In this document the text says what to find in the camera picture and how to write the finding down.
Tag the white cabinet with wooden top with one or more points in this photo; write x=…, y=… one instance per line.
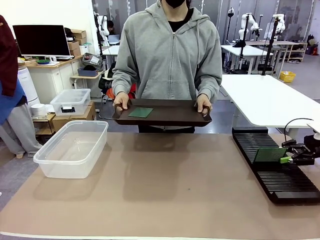
x=50, y=77

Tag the green printed circuit board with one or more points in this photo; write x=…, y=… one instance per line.
x=140, y=112
x=270, y=155

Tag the small black-framed side table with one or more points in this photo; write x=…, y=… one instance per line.
x=45, y=122

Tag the white air purifier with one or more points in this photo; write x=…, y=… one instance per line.
x=27, y=85

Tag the dark brown serving tray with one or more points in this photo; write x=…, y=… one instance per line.
x=165, y=117

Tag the black computer monitor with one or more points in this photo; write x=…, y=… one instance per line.
x=41, y=40

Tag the blue plastic bin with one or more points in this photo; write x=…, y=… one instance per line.
x=87, y=72

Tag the red crate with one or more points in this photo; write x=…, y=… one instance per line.
x=312, y=50

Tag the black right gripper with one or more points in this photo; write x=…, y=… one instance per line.
x=311, y=145

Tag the person's left forearm grey sleeve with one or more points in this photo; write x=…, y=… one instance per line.
x=211, y=85

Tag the seated black-haired person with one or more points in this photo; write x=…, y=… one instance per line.
x=111, y=26

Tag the orange bag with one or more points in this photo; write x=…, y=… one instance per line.
x=110, y=93

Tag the small white cylinder device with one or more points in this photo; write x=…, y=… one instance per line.
x=38, y=110

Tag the person in maroon top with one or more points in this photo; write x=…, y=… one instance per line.
x=8, y=62

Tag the black light stand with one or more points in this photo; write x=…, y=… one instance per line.
x=230, y=15

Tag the black bag on chair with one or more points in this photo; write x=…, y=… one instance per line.
x=106, y=80

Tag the yellow plastic basket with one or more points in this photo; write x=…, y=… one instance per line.
x=287, y=77

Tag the person's left hand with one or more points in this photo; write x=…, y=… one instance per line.
x=204, y=103

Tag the black pole stand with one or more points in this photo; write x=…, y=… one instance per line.
x=271, y=45

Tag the clear lidded storage box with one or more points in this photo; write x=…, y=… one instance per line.
x=71, y=101

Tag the small wooden side table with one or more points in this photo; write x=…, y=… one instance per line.
x=87, y=78

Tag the person's right forearm grey sleeve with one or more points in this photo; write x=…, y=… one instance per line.
x=122, y=83

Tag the wooden shelf bench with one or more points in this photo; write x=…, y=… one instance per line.
x=287, y=48

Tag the large brown cardboard box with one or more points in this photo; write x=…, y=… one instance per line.
x=85, y=116

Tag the grey tilted basket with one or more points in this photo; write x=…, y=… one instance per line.
x=92, y=60

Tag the clear plastic bin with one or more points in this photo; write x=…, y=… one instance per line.
x=72, y=150

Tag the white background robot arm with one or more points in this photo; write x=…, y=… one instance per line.
x=281, y=23
x=243, y=25
x=102, y=23

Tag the green dish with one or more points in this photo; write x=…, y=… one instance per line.
x=43, y=61

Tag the grey laptop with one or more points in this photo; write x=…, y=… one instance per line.
x=113, y=39

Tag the black face mask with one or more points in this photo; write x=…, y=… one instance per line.
x=175, y=2

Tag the white background table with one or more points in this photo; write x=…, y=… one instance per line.
x=111, y=51
x=245, y=52

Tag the white plastic container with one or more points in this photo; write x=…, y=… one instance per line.
x=84, y=48

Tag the black tripod stand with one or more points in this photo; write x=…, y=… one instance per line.
x=243, y=37

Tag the large white table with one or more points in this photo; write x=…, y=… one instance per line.
x=265, y=100

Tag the person's right hand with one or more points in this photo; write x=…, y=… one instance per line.
x=122, y=100

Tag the black slotted PCB rack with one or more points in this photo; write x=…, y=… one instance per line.
x=275, y=180

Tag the small brown cardboard box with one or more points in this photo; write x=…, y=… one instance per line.
x=73, y=45
x=75, y=52
x=78, y=33

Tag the person in grey hoodie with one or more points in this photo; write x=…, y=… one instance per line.
x=167, y=55

